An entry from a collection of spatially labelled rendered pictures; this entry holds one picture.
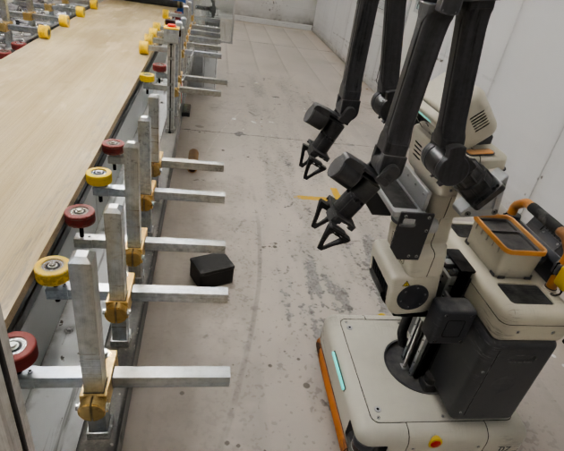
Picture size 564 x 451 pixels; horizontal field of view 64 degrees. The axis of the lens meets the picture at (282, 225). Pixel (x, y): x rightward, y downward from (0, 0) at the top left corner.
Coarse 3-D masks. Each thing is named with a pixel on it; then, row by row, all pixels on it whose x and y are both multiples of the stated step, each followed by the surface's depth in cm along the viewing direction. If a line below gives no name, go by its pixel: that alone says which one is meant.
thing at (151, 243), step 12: (84, 240) 130; (96, 240) 131; (156, 240) 135; (168, 240) 136; (180, 240) 137; (192, 240) 138; (204, 240) 138; (216, 240) 139; (204, 252) 138; (216, 252) 138
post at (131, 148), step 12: (132, 144) 113; (132, 156) 114; (132, 168) 116; (132, 180) 118; (132, 192) 120; (132, 204) 121; (132, 216) 123; (132, 228) 125; (132, 240) 127; (132, 264) 132
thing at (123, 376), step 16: (32, 368) 90; (48, 368) 90; (64, 368) 91; (80, 368) 92; (128, 368) 93; (144, 368) 94; (160, 368) 94; (176, 368) 95; (192, 368) 96; (208, 368) 96; (224, 368) 97; (32, 384) 89; (48, 384) 89; (64, 384) 90; (80, 384) 91; (128, 384) 92; (144, 384) 93; (160, 384) 93; (176, 384) 94; (192, 384) 95; (208, 384) 95; (224, 384) 96
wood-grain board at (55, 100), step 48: (48, 48) 270; (96, 48) 287; (0, 96) 194; (48, 96) 202; (96, 96) 211; (0, 144) 155; (48, 144) 161; (96, 144) 166; (0, 192) 130; (48, 192) 134; (0, 240) 112; (48, 240) 115; (0, 288) 98
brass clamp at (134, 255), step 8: (144, 232) 136; (144, 240) 133; (128, 248) 128; (136, 248) 128; (144, 248) 134; (128, 256) 127; (136, 256) 127; (144, 256) 130; (128, 264) 128; (136, 264) 129
